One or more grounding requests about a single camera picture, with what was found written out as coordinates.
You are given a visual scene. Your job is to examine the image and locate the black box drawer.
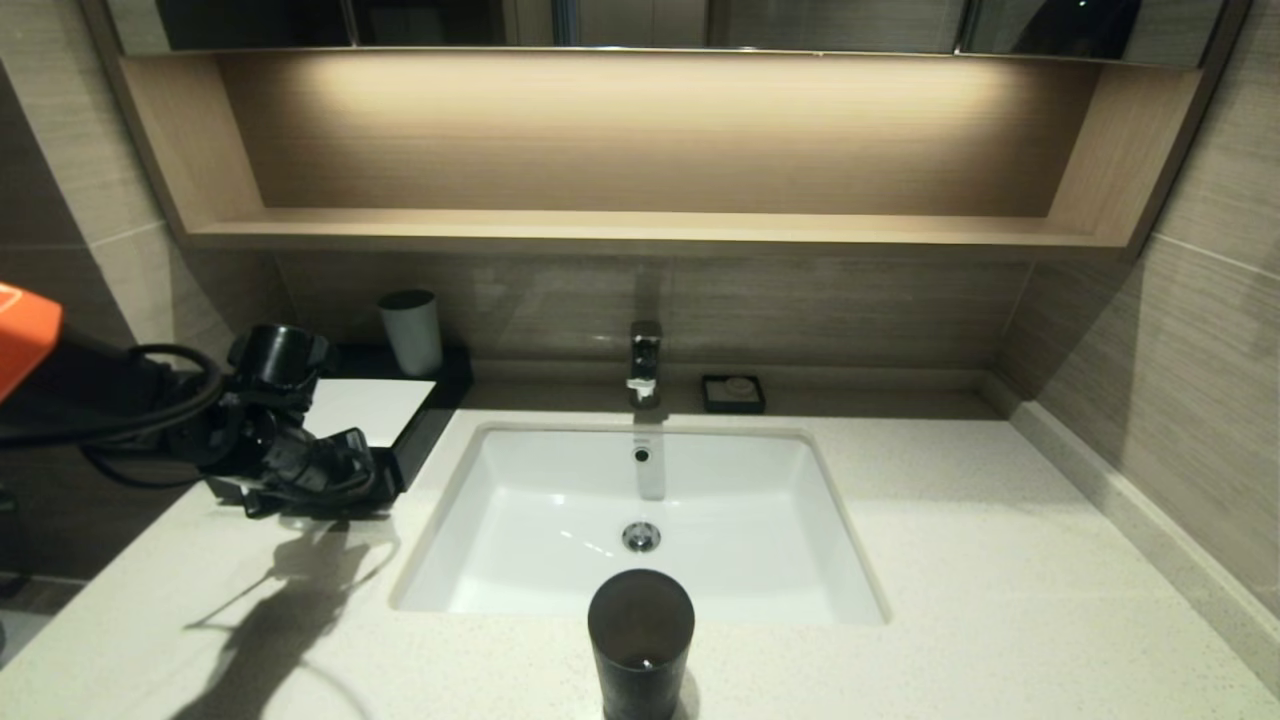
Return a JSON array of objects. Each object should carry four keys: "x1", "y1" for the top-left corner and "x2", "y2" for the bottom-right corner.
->
[{"x1": 205, "y1": 463, "x2": 403, "y2": 519}]

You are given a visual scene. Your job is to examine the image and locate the black tumbler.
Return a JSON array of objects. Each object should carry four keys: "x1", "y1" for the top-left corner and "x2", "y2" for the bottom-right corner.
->
[{"x1": 587, "y1": 569, "x2": 697, "y2": 720}]

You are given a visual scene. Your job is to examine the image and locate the black amenity box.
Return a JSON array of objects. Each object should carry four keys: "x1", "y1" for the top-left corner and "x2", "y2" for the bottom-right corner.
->
[{"x1": 205, "y1": 345, "x2": 476, "y2": 516}]

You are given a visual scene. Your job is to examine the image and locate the pale grey tumbler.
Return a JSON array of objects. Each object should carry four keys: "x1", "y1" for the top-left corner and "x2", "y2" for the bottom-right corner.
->
[{"x1": 378, "y1": 289, "x2": 444, "y2": 378}]

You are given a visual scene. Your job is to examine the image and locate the chrome basin faucet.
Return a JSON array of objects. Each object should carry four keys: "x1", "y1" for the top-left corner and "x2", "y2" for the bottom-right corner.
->
[{"x1": 627, "y1": 320, "x2": 664, "y2": 409}]

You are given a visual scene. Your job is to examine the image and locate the black soap dish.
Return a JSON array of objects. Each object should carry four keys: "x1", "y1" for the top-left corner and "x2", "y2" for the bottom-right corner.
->
[{"x1": 700, "y1": 373, "x2": 767, "y2": 415}]

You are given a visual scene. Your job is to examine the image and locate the white ceramic sink basin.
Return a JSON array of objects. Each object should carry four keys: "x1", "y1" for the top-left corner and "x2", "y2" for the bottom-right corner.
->
[{"x1": 388, "y1": 420, "x2": 891, "y2": 628}]

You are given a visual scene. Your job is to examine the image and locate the light wooden wall shelf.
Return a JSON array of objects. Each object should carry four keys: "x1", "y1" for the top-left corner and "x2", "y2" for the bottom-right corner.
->
[{"x1": 80, "y1": 0, "x2": 1251, "y2": 263}]

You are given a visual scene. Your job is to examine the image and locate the mirrored wall cabinet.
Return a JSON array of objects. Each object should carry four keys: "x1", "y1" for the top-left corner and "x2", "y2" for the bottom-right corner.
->
[{"x1": 105, "y1": 0, "x2": 1231, "y2": 69}]

